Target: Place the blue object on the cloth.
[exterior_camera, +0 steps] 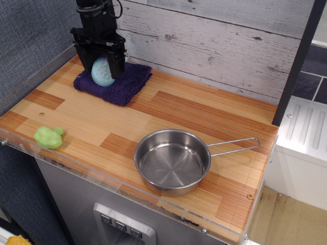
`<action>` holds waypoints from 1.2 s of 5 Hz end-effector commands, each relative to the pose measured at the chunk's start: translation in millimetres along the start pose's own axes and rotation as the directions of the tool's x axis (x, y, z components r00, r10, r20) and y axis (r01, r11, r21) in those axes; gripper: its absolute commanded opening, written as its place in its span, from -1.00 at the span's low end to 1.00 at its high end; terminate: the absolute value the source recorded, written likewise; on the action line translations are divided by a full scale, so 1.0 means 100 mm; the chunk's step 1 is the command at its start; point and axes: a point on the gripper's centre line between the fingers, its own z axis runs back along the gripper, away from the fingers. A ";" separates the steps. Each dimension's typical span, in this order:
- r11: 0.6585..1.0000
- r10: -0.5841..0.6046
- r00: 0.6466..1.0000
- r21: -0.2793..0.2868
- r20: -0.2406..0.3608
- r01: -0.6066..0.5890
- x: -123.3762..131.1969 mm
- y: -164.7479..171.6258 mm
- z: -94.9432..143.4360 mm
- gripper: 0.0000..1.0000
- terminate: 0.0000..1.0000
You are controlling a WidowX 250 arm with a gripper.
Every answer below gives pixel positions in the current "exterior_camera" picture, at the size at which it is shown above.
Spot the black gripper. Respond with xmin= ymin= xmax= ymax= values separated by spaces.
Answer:
xmin=71 ymin=6 xmax=127 ymax=78

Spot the light blue scalp brush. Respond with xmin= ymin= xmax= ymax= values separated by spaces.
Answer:
xmin=91 ymin=55 xmax=115 ymax=87

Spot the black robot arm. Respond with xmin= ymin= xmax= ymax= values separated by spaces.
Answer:
xmin=71 ymin=1 xmax=127 ymax=79

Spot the purple knitted cloth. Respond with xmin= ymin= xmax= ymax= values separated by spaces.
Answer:
xmin=73 ymin=63 xmax=152 ymax=106

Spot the green toy broccoli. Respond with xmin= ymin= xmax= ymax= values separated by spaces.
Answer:
xmin=34 ymin=126 xmax=64 ymax=149

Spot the clear acrylic edge guard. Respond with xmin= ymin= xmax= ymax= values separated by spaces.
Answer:
xmin=0 ymin=127 xmax=250 ymax=243

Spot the stainless steel pan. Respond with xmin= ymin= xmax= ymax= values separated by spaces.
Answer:
xmin=134 ymin=129 xmax=261 ymax=198

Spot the grey toy fridge cabinet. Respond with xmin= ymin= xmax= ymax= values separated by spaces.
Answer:
xmin=36 ymin=159 xmax=222 ymax=244

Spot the dispenser panel with buttons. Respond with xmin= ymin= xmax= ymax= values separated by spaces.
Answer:
xmin=93 ymin=202 xmax=157 ymax=244

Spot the yellow spiky toy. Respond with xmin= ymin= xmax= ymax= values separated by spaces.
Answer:
xmin=6 ymin=236 xmax=31 ymax=245

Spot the white toy sink unit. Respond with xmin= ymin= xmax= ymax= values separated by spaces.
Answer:
xmin=264 ymin=96 xmax=326 ymax=210

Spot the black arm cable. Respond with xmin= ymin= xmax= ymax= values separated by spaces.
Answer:
xmin=112 ymin=0 xmax=124 ymax=19

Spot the black right frame post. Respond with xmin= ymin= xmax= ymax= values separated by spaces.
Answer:
xmin=272 ymin=0 xmax=326 ymax=126

